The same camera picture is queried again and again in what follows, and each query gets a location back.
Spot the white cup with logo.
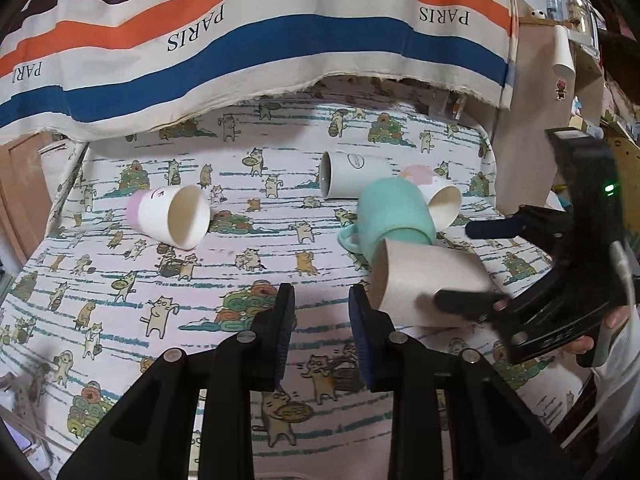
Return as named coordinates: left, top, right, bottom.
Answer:
left=318, top=152, right=394, bottom=200

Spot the wooden shelf unit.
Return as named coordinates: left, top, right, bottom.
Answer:
left=492, top=16, right=604, bottom=214

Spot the person's right hand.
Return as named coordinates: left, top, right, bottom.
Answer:
left=491, top=296, right=633, bottom=356

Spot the glass jar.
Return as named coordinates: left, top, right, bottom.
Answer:
left=566, top=0, right=600, bottom=58

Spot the white wall lamp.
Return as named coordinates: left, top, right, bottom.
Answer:
left=552, top=24, right=575, bottom=80

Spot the cartoon cat bed sheet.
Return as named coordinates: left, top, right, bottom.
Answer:
left=1, top=78, right=551, bottom=479

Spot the white pink mug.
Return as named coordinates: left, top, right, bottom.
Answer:
left=399, top=165, right=462, bottom=232

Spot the teal ceramic mug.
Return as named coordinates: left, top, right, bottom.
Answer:
left=337, top=177, right=436, bottom=264

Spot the beige ceramic cup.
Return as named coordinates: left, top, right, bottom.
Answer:
left=368, top=238, right=496, bottom=328

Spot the grey sleeve forearm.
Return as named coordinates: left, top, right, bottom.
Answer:
left=593, top=309, right=640, bottom=454

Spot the white cable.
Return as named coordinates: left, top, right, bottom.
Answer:
left=560, top=239, right=637, bottom=451

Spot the white cup with pink base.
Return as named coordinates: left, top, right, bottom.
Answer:
left=126, top=185, right=210, bottom=250

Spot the striped Paris fabric curtain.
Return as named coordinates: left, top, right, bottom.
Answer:
left=1, top=0, right=518, bottom=141

